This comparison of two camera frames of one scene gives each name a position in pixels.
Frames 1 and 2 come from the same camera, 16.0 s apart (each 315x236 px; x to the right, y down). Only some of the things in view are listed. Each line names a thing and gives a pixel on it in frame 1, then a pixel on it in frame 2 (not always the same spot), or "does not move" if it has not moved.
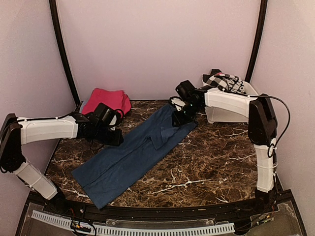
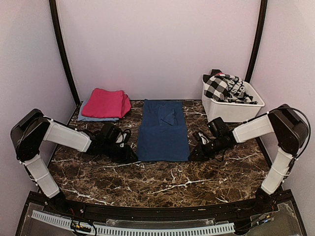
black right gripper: x=179 y=121 → x=202 y=156
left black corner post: x=52 y=3 does not move
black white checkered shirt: x=213 y=79 does not move
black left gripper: x=116 y=141 → x=126 y=156
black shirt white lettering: x=235 y=85 does not move
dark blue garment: x=100 y=174 → x=163 y=137
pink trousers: x=116 y=99 does not move
